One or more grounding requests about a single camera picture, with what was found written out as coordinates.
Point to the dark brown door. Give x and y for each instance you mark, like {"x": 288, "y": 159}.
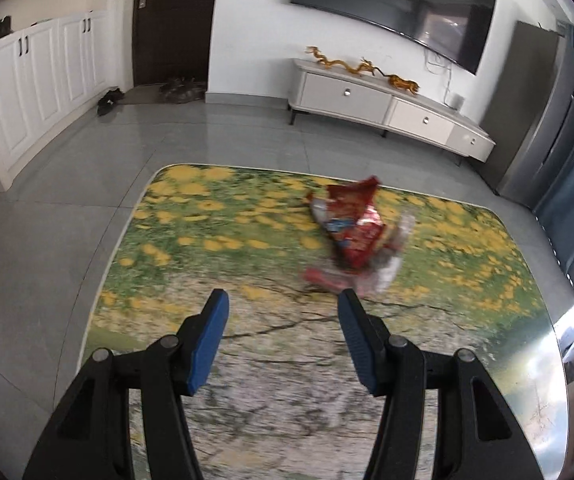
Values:
{"x": 171, "y": 40}

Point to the long golden dragon figurine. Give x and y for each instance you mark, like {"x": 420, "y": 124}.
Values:
{"x": 365, "y": 66}

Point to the black shoes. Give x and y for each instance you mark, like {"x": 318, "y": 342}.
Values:
{"x": 109, "y": 101}

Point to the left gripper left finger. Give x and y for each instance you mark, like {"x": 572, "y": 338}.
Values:
{"x": 89, "y": 434}

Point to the flower landscape floor mat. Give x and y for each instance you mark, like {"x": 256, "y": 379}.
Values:
{"x": 282, "y": 400}

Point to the small white router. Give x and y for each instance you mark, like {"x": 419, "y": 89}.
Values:
{"x": 455, "y": 101}

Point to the red white paper bag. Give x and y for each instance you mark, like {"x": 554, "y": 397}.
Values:
{"x": 369, "y": 271}

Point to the white wall cupboards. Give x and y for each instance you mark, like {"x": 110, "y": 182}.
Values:
{"x": 60, "y": 59}

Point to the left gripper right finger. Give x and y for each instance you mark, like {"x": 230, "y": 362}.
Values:
{"x": 477, "y": 434}

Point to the golden tiger figurine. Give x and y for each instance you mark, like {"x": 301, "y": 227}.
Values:
{"x": 402, "y": 84}

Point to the grey refrigerator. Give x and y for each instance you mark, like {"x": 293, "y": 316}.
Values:
{"x": 531, "y": 114}

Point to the red chip bag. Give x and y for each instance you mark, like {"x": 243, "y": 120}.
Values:
{"x": 349, "y": 217}

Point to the pile of dark shoes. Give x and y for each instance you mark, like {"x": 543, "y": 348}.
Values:
{"x": 182, "y": 91}

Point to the white TV cabinet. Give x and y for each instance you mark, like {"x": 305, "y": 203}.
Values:
{"x": 368, "y": 101}

